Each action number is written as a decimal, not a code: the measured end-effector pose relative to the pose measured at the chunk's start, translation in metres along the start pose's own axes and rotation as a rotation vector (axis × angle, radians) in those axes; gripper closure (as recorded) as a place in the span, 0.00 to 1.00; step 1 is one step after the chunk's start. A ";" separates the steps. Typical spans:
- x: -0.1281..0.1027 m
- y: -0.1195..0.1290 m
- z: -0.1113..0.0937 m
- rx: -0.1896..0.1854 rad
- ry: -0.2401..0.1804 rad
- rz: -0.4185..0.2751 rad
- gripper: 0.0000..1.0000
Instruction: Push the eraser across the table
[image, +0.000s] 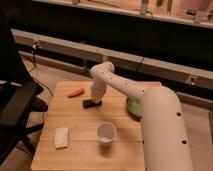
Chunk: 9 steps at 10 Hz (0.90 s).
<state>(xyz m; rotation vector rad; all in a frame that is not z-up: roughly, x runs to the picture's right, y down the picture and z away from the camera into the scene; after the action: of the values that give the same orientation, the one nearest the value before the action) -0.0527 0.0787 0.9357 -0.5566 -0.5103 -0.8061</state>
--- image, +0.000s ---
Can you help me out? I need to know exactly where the white sponge block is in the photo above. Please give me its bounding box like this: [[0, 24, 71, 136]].
[[54, 127, 69, 149]]

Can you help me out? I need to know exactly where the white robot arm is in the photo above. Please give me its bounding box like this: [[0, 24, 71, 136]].
[[90, 62, 194, 171]]

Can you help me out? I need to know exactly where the black eraser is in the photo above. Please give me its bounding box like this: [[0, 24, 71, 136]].
[[83, 99, 102, 108]]

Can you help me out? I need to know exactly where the black hanging cable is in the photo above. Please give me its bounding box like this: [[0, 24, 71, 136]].
[[134, 9, 154, 73]]

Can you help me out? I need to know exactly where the black office chair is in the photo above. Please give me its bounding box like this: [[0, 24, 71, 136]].
[[0, 19, 48, 165]]

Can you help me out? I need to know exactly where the black cable on floor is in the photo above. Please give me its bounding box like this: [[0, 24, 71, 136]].
[[20, 42, 54, 98]]

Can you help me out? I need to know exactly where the orange carrot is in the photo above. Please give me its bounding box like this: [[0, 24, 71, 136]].
[[67, 88, 85, 98]]

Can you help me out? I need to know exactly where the green bowl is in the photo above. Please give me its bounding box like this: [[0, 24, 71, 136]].
[[126, 98, 141, 117]]

